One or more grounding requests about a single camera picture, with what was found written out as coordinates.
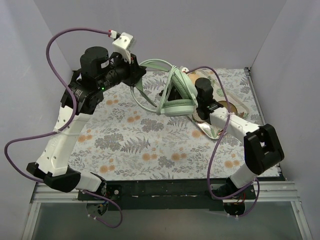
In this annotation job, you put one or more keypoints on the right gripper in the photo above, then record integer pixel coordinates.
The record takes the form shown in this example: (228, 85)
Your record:
(171, 92)

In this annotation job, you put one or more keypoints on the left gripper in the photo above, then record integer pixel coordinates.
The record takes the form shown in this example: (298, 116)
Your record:
(136, 73)

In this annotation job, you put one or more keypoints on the mint green headphones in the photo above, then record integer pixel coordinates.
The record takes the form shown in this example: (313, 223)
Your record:
(179, 96)

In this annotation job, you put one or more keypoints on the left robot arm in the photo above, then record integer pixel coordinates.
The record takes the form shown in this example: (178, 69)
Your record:
(52, 167)

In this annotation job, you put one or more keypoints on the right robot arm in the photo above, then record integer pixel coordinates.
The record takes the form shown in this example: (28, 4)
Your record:
(262, 148)

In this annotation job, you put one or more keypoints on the floral serving tray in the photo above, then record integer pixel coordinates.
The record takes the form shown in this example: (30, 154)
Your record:
(236, 105)

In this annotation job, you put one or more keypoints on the speckled saucer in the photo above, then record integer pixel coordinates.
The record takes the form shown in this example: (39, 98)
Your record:
(196, 117)

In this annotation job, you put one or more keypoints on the cream bowl dark rim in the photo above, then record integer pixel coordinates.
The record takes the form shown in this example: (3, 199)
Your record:
(231, 106)

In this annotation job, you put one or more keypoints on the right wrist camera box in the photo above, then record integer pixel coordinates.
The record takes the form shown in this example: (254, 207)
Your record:
(184, 69)

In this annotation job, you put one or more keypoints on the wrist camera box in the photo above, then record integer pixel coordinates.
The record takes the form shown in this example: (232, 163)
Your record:
(123, 45)
(184, 69)

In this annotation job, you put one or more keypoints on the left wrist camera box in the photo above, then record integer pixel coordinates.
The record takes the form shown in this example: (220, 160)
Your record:
(123, 45)

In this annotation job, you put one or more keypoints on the aluminium frame rail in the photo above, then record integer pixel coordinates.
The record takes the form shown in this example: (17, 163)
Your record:
(269, 191)

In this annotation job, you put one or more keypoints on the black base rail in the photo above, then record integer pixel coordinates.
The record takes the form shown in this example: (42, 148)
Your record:
(169, 194)

